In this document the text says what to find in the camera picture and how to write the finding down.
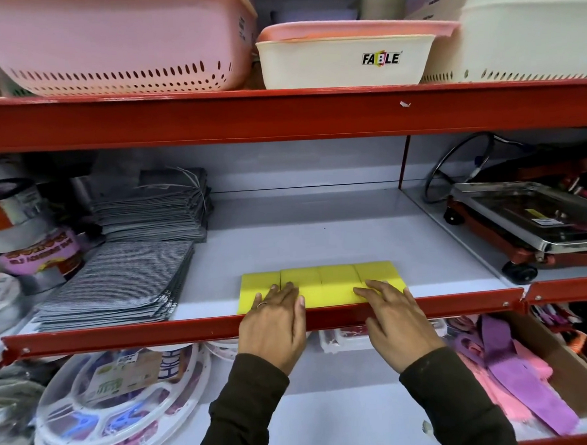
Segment person's right hand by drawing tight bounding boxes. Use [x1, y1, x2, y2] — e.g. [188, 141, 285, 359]
[353, 276, 447, 374]

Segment person's left hand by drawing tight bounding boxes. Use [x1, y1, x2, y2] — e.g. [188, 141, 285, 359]
[235, 281, 310, 378]

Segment person's right forearm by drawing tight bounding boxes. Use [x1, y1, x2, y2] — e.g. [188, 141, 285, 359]
[397, 343, 520, 445]

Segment person's left forearm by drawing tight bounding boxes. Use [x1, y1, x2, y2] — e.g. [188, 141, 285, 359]
[185, 351, 294, 445]

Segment white round peg hanger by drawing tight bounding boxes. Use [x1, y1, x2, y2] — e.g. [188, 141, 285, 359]
[29, 343, 217, 445]
[203, 338, 242, 364]

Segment pile of purple pink cloth strips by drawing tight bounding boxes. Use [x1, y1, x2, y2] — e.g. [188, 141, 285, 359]
[446, 309, 581, 442]

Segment brown cardboard box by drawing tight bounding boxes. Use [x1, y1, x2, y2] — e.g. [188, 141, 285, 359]
[492, 307, 587, 422]

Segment pile of colourful small goods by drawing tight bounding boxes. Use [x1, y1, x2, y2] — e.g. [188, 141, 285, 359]
[529, 301, 587, 400]

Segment tied stack of grey cloths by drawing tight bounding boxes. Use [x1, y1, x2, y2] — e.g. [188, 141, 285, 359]
[91, 165, 216, 248]

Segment loose stack of grey cloths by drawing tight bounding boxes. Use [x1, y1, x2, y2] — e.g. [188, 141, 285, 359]
[29, 237, 199, 333]

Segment red metal shelving rack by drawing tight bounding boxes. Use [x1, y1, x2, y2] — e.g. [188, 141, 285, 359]
[0, 66, 587, 445]

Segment white tub with pink lid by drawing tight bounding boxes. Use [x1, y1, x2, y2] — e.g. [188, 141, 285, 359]
[254, 13, 463, 94]

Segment silver tape roll pink label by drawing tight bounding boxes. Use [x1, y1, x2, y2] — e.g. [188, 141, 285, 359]
[0, 225, 87, 291]

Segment cream plastic container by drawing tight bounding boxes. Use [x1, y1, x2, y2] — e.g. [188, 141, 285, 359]
[360, 0, 410, 23]

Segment cream perforated plastic basket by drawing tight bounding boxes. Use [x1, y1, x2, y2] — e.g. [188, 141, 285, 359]
[405, 0, 587, 89]

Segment silver tape roll white label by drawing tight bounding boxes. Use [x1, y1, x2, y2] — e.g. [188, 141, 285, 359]
[0, 269, 31, 339]

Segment silver tape roll orange label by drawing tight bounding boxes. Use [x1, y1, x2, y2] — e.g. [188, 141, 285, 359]
[0, 177, 55, 254]

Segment clear plastic bags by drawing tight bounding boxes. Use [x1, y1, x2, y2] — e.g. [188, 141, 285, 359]
[0, 360, 52, 445]

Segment pink perforated plastic basket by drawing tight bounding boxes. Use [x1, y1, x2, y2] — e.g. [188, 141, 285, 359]
[0, 0, 262, 103]

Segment black cable loop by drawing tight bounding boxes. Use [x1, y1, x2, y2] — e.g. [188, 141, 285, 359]
[420, 129, 531, 205]

